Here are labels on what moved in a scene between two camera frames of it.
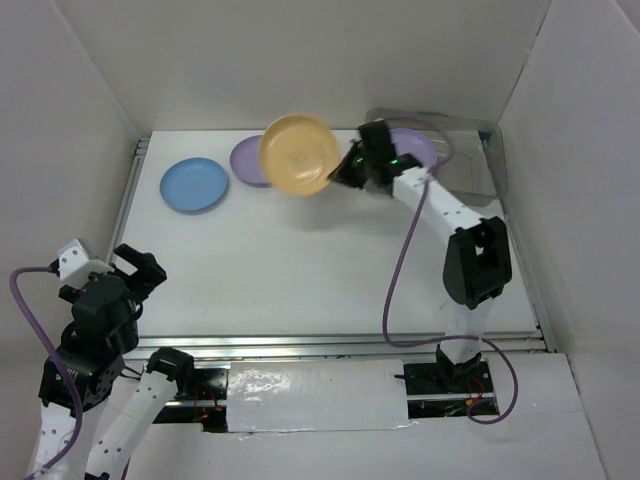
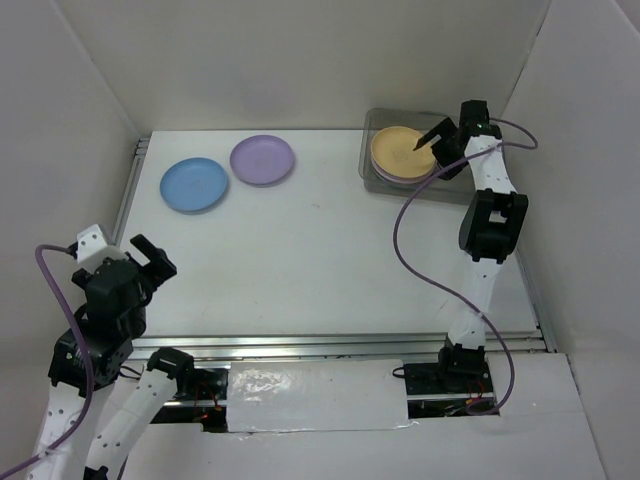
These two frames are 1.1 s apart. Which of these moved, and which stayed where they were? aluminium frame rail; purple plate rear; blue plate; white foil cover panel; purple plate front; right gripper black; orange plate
Moved: right gripper black; orange plate; purple plate front
Stayed: blue plate; purple plate rear; white foil cover panel; aluminium frame rail
